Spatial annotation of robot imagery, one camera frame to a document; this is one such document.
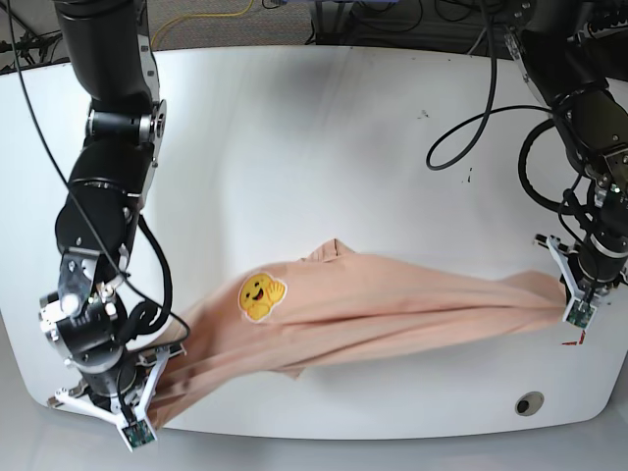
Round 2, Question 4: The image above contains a yellow cable on floor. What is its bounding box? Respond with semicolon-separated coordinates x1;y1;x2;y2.
149;0;256;50

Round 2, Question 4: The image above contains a peach t-shirt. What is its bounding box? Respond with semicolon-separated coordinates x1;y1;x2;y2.
148;239;566;428

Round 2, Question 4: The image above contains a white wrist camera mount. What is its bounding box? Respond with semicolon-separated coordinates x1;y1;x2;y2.
47;342;185;451
534;235;627;332

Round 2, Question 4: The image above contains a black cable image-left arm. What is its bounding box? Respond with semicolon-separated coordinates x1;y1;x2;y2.
0;0;191;344

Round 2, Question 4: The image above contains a right table cable grommet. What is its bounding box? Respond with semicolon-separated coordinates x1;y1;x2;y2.
514;392;545;417

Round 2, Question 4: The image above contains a black tripod stand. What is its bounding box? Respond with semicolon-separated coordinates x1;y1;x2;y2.
1;1;63;75

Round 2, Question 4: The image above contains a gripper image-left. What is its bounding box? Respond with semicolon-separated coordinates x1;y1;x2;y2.
39;251;147;400

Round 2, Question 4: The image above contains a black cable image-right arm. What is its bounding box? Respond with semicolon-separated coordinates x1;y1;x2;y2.
426;1;605;216

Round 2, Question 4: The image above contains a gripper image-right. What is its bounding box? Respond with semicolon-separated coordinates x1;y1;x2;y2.
561;151;627;289

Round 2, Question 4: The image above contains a red tape rectangle marking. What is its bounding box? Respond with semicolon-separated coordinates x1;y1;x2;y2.
562;330;586;346

